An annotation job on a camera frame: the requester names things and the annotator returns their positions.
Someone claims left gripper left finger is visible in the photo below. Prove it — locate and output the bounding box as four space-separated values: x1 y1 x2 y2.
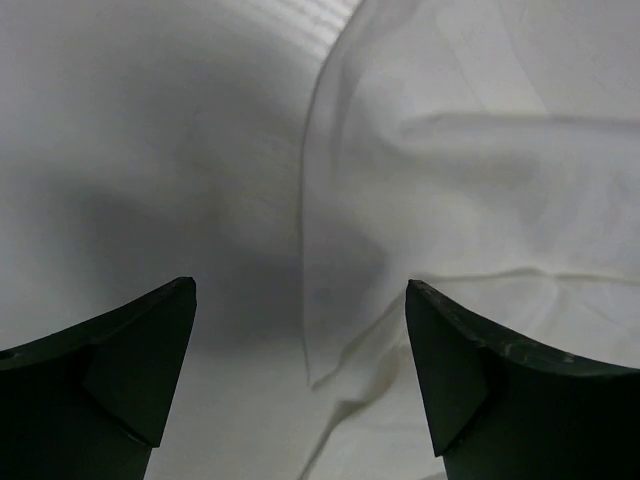
1 277 196 480

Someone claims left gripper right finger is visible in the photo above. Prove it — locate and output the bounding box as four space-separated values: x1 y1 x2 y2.
405 280 639 480

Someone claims white t-shirt with robot print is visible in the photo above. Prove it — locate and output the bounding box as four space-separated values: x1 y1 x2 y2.
151 1 639 479

